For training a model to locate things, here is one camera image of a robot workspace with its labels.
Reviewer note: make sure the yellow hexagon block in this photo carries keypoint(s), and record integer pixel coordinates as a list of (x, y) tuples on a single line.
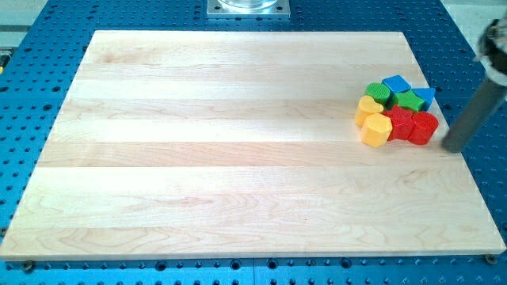
[(376, 130)]

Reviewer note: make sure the light wooden board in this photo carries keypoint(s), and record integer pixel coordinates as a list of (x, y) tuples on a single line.
[(186, 145)]

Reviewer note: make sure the yellow heart block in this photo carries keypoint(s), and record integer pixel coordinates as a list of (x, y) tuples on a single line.
[(366, 107)]

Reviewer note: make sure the green cylinder block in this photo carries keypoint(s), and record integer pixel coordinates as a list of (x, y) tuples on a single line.
[(379, 92)]

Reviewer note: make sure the red star block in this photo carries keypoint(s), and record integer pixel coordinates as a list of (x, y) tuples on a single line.
[(401, 121)]

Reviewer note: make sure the blue cube block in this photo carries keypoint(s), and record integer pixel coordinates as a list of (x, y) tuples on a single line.
[(396, 84)]

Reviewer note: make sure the green star block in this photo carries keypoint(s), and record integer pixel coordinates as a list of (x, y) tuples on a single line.
[(408, 100)]

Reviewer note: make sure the red cylinder block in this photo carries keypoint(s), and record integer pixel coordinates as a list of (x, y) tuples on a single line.
[(425, 125)]

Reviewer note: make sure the blue triangle block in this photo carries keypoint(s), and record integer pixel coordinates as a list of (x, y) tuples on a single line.
[(427, 95)]

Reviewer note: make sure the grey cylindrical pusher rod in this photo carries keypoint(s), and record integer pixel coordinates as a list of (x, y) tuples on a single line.
[(485, 101)]

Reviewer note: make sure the board stop screw left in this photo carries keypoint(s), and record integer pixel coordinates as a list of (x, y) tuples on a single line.
[(27, 266)]

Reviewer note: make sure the board stop screw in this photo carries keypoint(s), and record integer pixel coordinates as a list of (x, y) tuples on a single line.
[(490, 259), (27, 266)]

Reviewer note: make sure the board stop screw right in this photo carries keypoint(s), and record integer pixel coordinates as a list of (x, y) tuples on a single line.
[(490, 259)]

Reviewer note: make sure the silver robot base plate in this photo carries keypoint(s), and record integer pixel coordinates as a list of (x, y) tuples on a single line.
[(248, 8)]

